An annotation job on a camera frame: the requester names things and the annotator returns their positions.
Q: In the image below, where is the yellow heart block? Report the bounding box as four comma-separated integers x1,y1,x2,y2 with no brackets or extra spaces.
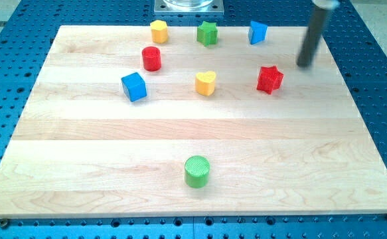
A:
195,71,216,96

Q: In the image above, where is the green cylinder block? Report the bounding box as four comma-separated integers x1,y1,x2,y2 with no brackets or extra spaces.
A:
184,155,210,189

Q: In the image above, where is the blue cube block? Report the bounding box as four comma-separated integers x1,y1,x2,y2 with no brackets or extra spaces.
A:
121,72,147,102

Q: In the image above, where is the red cylinder block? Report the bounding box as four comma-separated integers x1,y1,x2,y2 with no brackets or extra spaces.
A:
141,46,161,72

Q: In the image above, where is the light wooden board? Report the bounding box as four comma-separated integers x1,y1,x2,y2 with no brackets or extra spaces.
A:
0,25,387,218

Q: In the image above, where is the red star block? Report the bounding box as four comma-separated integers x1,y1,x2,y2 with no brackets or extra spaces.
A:
256,66,284,94

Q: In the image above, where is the green star block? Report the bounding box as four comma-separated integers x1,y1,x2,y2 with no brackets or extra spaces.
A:
196,21,218,46

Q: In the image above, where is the yellow hexagon block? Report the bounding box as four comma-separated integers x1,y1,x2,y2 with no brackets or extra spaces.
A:
150,20,169,44

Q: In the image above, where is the blue triangle block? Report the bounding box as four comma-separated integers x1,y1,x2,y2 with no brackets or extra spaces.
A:
248,21,268,44

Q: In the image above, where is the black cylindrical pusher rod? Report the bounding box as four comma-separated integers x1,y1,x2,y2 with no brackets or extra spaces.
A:
296,1,332,68

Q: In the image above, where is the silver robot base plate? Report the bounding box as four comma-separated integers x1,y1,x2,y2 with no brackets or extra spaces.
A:
153,0,224,15

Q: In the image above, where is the silver rod mount collar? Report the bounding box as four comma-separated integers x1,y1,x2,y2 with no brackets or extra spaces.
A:
312,0,340,11

